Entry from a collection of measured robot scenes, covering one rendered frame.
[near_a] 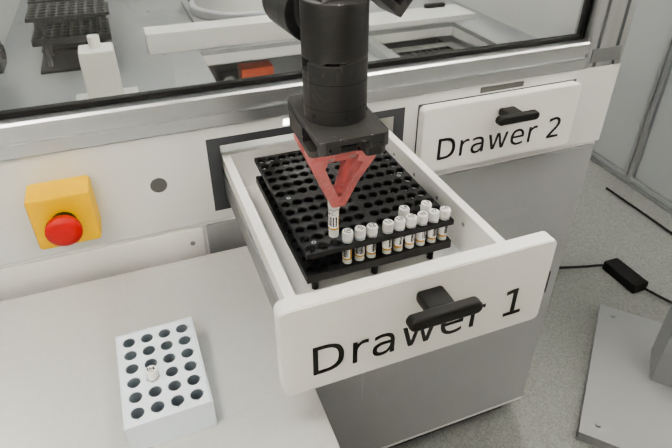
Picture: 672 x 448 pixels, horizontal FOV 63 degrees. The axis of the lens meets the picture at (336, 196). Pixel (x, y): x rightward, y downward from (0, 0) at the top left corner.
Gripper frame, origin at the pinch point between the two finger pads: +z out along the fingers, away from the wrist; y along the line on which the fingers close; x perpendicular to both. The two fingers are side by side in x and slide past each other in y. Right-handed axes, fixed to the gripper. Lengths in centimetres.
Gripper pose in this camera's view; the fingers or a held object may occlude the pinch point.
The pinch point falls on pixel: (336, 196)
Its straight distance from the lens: 55.3
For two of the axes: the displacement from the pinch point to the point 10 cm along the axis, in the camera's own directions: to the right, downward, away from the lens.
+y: -3.4, -5.3, 7.8
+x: -9.4, 1.9, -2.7
